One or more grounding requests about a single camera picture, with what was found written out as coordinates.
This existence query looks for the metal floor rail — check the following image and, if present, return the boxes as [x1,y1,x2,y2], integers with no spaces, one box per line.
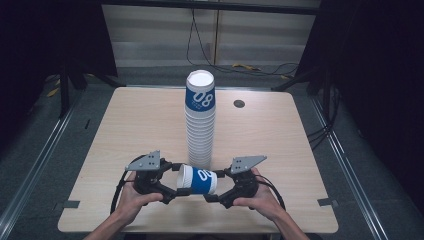
[308,94,391,240]
[0,94,83,234]

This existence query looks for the person's right hand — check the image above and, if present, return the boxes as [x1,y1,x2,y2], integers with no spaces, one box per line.
[233,168,284,222]

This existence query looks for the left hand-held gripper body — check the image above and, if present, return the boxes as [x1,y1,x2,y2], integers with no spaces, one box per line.
[124,150,173,195]

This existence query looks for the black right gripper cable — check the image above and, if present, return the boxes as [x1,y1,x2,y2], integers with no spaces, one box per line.
[255,174,287,212]

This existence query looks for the blue banded paper cup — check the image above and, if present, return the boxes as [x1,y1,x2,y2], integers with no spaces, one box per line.
[176,163,219,195]

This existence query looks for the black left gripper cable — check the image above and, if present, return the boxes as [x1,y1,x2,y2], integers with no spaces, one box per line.
[109,154,148,215]

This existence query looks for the stack of white paper cups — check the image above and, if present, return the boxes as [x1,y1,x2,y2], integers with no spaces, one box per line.
[184,69,217,169]

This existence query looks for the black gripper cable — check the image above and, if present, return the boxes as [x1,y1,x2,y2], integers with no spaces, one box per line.
[109,154,148,215]
[255,174,287,212]

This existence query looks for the person's left hand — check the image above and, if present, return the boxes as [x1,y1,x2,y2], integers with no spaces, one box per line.
[114,171,164,221]

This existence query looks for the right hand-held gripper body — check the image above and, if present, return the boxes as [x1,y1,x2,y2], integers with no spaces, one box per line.
[224,155,268,200]

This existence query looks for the bundle of black floor cables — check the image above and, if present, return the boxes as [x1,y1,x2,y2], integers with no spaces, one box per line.
[306,86,339,152]

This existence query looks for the black metal stand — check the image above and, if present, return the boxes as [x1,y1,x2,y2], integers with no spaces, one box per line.
[59,64,118,118]
[271,66,333,104]

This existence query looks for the black hanging cable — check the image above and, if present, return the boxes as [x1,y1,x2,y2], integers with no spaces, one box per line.
[185,8,299,78]

